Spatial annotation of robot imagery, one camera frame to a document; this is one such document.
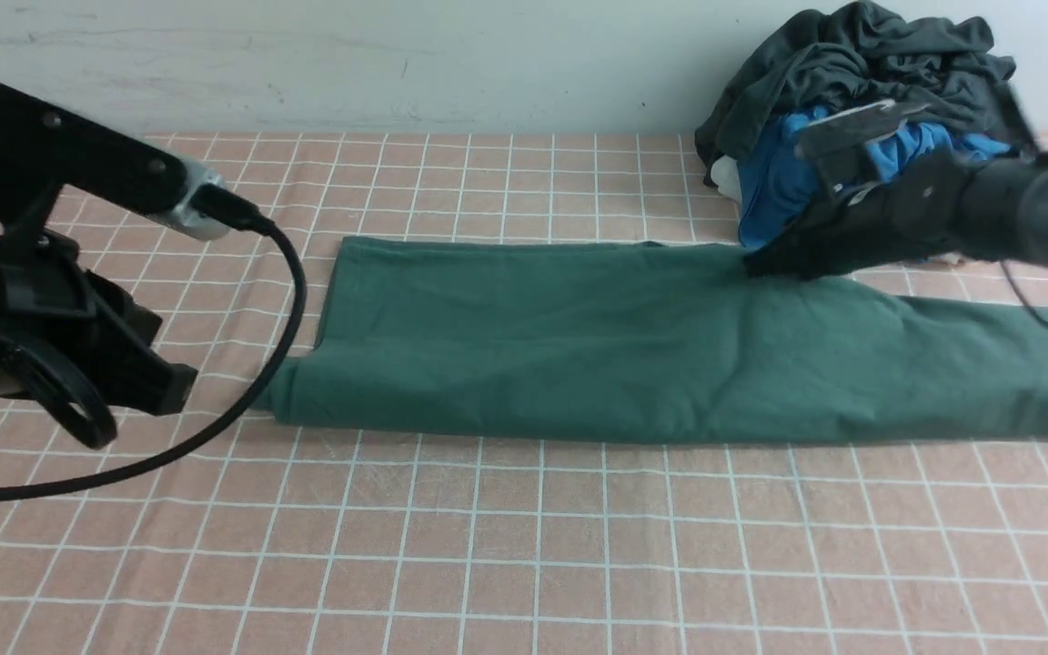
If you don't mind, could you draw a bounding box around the pink checkered table cloth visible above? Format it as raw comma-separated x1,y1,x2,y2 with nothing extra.
0,133,1048,654

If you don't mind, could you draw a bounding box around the dark grey crumpled garment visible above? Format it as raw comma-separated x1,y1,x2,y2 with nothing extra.
694,1,1020,167

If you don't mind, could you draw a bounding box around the green long-sleeve top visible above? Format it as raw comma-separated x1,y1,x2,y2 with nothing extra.
259,237,1048,445

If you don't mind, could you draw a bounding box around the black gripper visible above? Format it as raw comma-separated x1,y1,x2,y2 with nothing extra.
741,150,976,279
0,232,198,450

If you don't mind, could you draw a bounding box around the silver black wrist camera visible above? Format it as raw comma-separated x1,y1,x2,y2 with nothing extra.
0,83,272,242
795,99,929,197

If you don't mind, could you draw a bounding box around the blue crumpled garment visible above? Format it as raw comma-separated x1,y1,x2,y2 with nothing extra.
737,106,1010,250

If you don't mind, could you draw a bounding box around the black camera cable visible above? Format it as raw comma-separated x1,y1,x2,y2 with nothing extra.
0,218,308,504

